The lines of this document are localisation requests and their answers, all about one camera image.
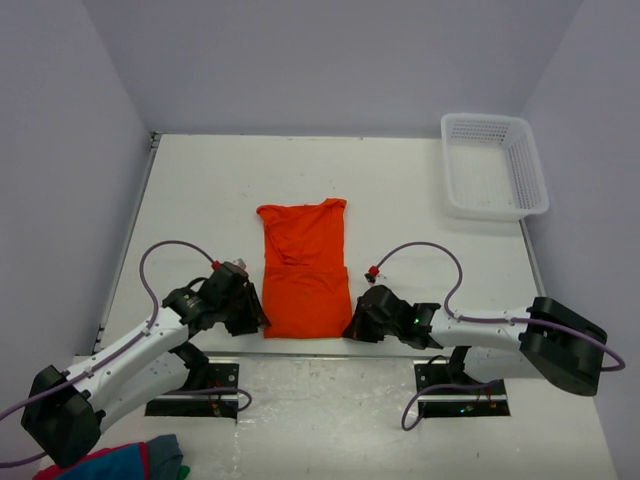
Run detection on green folded t shirt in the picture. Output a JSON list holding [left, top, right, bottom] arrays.
[[177, 465, 190, 480]]

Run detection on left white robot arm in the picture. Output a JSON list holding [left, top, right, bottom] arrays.
[[21, 262, 267, 467]]

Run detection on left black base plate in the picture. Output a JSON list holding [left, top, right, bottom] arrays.
[[144, 361, 240, 420]]

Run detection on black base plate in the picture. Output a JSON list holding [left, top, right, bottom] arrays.
[[414, 355, 511, 419], [144, 361, 240, 420]]

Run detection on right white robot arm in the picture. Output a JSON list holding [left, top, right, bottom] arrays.
[[342, 285, 607, 397]]

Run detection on grey folded t shirt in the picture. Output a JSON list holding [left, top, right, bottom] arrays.
[[146, 434, 183, 480]]

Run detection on teal folded t shirt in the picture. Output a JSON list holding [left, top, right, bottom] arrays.
[[64, 442, 151, 480]]

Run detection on pink folded t shirt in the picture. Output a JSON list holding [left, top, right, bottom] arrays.
[[32, 441, 151, 480]]

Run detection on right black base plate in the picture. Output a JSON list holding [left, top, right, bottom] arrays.
[[414, 355, 511, 419]]

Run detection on white plastic basket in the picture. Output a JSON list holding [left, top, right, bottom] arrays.
[[441, 113, 550, 222]]

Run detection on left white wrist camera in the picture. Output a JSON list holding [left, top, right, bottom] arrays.
[[233, 258, 247, 270]]

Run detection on orange t shirt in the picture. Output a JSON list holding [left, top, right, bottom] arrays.
[[256, 198, 352, 340]]

